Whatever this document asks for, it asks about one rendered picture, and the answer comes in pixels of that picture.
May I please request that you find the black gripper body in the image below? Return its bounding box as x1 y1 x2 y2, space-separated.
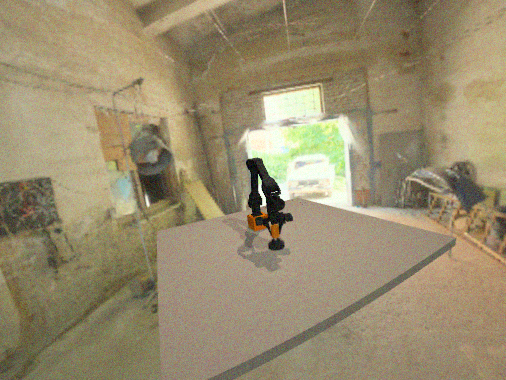
255 207 293 226

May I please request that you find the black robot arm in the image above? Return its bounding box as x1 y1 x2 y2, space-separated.
246 157 285 225

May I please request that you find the orange cylinder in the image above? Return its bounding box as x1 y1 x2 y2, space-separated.
271 224 280 238

